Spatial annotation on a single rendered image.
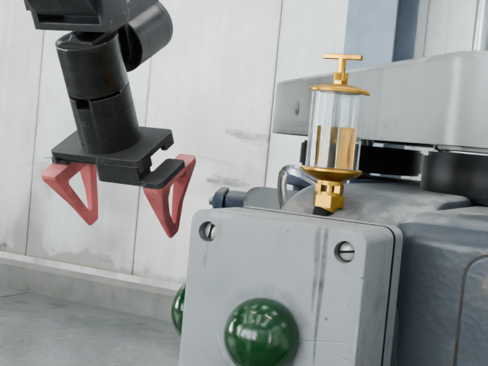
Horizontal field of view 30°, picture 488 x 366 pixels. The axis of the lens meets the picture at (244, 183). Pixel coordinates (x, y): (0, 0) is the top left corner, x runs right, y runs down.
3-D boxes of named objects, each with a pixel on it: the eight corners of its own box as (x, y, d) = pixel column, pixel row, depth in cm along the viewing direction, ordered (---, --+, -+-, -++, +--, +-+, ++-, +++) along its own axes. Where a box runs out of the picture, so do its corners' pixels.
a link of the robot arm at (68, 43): (38, 37, 80) (91, 39, 78) (83, 9, 85) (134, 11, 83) (58, 108, 83) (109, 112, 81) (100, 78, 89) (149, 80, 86)
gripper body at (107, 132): (91, 137, 92) (74, 70, 89) (177, 146, 87) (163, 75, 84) (53, 168, 87) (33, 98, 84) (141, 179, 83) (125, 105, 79)
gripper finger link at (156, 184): (149, 210, 94) (131, 129, 89) (209, 219, 91) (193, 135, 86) (113, 246, 89) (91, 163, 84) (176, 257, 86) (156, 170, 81)
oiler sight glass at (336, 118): (296, 165, 42) (303, 89, 42) (317, 165, 44) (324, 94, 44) (347, 170, 41) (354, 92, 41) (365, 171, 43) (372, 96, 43)
